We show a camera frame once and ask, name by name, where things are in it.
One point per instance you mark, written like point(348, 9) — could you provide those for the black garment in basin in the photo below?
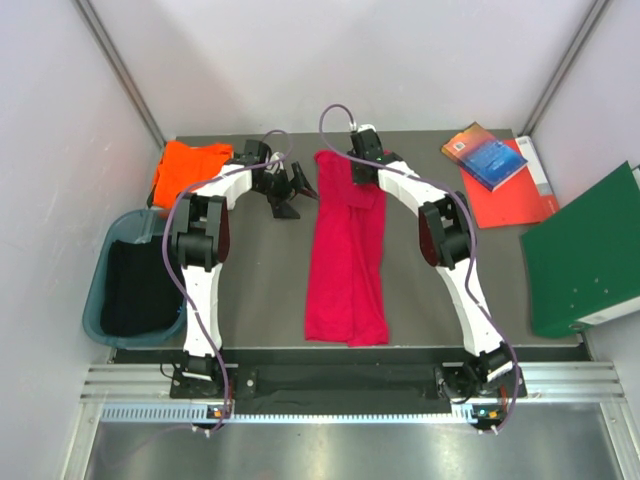
point(140, 296)

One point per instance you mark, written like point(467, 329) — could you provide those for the green ring binder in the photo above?
point(582, 263)

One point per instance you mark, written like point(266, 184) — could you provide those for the grey slotted cable duct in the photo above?
point(208, 414)

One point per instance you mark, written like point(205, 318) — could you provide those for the aluminium frame rail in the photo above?
point(547, 383)

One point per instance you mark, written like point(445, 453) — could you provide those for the blue orange book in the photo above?
point(487, 159)

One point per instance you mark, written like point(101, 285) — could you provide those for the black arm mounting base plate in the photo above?
point(339, 381)

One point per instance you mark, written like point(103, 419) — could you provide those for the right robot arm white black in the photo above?
point(448, 242)

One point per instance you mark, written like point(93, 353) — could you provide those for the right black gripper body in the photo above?
point(357, 173)

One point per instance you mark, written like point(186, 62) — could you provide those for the teal plastic basin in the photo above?
point(135, 227)

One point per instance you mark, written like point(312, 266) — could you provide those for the folded orange t shirt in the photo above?
point(182, 165)

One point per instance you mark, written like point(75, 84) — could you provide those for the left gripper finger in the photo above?
point(300, 183)
point(281, 208)

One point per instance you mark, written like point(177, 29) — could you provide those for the red t shirt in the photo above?
point(344, 301)

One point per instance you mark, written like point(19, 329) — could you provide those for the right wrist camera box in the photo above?
point(366, 143)

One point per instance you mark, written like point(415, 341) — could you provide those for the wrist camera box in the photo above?
point(255, 152)
point(366, 143)

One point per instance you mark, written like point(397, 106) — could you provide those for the red book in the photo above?
point(525, 199)

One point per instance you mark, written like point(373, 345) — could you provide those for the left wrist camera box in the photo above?
point(255, 152)

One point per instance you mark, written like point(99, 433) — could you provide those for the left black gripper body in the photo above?
point(275, 185)

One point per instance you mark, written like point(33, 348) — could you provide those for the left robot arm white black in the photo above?
point(200, 240)

